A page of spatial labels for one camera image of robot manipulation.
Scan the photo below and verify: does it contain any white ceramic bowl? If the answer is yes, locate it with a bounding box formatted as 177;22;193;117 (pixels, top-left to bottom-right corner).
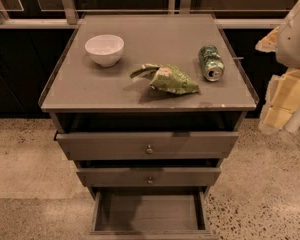
85;34;125;67

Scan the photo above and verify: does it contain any grey drawer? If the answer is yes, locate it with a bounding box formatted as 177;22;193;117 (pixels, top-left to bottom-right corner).
56;131;238;160
77;167;221;187
89;191;218;240

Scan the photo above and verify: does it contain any metal window frame rail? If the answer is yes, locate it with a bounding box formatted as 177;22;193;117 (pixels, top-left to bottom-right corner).
0;0;298;28

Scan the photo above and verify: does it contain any grey top drawer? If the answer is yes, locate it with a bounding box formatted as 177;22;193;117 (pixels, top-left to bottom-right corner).
56;131;238;160

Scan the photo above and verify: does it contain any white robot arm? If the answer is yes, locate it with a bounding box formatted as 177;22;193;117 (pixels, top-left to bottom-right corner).
255;0;300;134

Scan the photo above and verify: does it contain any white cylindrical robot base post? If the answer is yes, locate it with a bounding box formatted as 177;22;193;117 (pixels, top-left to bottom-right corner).
284;107;300;133

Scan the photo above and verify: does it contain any grey bottom drawer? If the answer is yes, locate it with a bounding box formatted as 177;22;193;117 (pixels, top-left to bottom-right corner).
89;191;218;240

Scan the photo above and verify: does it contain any green jalapeno chip bag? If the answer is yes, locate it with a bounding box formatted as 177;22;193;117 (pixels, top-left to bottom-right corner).
130;64;200;95

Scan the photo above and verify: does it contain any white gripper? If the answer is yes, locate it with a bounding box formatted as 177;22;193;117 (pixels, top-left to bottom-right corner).
255;13;300;134

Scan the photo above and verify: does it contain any grey middle drawer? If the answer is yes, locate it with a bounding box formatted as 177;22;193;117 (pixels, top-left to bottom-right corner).
77;167;221;187

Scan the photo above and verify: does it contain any green soda can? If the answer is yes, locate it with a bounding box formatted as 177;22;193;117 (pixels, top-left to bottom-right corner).
198;45;225;82

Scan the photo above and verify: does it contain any grey drawer cabinet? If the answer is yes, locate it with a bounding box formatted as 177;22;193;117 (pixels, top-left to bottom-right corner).
39;14;258;240

